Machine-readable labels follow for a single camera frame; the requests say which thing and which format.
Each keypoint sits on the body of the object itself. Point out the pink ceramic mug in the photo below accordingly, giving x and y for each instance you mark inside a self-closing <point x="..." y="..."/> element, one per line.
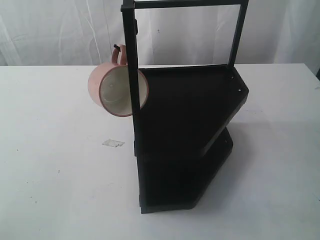
<point x="109" y="87"/>

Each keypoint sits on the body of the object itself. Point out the black two-tier metal rack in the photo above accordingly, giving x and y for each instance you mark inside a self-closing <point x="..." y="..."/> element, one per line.
<point x="180" y="116"/>

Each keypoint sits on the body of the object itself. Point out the clear tape piece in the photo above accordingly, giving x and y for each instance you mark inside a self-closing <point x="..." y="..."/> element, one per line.
<point x="113" y="143"/>

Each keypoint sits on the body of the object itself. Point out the black rack hook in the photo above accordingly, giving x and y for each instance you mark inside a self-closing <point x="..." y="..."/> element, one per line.
<point x="117" y="47"/>

